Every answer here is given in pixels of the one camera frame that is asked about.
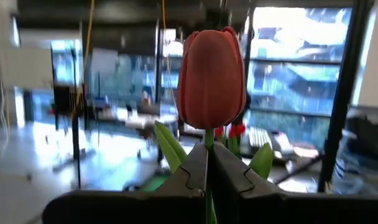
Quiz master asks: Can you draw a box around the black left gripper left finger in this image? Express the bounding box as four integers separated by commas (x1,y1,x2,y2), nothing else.
42,142,208,224

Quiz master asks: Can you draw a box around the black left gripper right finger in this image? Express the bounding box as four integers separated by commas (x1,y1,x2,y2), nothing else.
211,142,378,224

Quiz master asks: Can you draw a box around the bright red artificial tulip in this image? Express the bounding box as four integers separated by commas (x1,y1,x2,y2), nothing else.
228,124,239,155
236,123,247,155

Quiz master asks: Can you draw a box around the dark red artificial tulip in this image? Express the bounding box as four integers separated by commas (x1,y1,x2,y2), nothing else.
154,26,274,224

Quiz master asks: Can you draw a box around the green table mat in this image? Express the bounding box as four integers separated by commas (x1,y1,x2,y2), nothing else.
139,175,170,192

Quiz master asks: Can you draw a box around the black tripod stand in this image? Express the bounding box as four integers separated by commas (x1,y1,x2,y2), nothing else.
50,46,98,190

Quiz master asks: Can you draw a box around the black equipment rack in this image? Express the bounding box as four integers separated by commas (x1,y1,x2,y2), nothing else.
53,85,75,119

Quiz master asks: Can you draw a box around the thick black pole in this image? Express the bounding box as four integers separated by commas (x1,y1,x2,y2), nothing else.
318,0,378,194

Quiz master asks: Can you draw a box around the large glass window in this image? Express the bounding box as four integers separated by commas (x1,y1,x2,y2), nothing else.
247,6,354,147

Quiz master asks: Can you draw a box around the white board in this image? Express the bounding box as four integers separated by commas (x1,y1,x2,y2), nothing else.
89,46,123,103

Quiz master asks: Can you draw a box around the yellow hanging cable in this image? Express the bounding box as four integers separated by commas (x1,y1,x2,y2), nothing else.
73,0,96,121

